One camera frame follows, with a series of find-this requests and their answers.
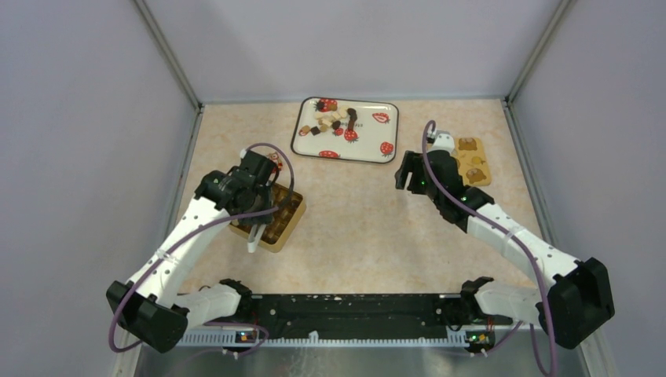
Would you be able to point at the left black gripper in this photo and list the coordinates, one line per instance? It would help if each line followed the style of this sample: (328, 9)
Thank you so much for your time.
(264, 218)

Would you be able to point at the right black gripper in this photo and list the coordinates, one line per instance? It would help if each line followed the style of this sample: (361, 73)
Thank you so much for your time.
(411, 163)

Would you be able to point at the metal tongs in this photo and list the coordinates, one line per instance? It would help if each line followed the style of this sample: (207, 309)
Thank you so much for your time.
(254, 237)

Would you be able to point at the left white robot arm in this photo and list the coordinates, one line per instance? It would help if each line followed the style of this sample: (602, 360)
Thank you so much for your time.
(149, 305)

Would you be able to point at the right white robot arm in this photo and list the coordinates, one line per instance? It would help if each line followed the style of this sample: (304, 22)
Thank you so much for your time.
(572, 298)

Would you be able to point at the gold chocolate box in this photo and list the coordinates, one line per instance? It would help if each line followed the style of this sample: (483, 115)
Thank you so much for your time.
(276, 234)

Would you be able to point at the strawberry pattern tray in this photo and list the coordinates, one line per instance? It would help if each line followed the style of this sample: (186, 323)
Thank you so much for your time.
(377, 129)

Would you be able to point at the wooden animal puzzle board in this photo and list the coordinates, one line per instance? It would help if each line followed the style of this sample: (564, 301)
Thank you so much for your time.
(472, 163)

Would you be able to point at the pile of chocolates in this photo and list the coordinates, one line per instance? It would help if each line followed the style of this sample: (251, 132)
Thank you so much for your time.
(330, 116)

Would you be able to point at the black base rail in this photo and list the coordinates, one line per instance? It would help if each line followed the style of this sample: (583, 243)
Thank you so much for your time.
(362, 317)

